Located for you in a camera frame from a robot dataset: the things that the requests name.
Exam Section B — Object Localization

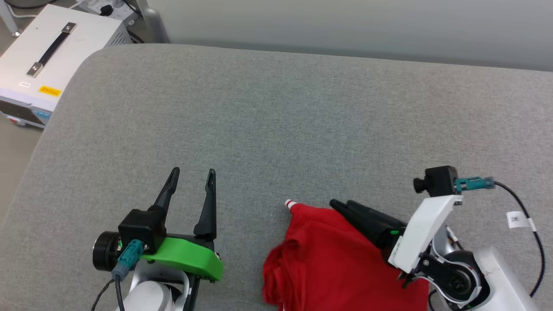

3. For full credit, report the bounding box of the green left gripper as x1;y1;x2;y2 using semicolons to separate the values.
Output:
92;167;224;283

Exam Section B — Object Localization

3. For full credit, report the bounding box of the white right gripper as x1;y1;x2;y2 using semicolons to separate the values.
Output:
330;195;464;274

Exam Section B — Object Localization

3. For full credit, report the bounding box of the red shirt with white sleeves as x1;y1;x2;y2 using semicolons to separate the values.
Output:
262;200;432;311

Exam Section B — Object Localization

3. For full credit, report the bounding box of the white power strip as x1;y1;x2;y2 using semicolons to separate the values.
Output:
71;0;140;23

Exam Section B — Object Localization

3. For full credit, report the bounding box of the white partition panel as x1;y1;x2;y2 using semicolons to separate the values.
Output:
130;0;553;73

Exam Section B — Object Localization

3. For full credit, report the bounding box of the white stand leg with foot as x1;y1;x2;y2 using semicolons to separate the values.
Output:
0;0;23;38

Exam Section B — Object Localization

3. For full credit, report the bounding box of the left camera cable teal plug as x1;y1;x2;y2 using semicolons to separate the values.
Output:
91;240;144;311

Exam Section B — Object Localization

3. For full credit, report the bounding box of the camera cable teal plug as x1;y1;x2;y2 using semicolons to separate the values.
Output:
91;240;144;311
456;176;546;298

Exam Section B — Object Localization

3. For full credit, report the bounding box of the right camera cable teal plug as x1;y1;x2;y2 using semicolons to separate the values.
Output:
456;176;546;298

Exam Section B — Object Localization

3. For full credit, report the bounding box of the white equipment box black handle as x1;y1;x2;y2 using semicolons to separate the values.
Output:
0;4;133;129

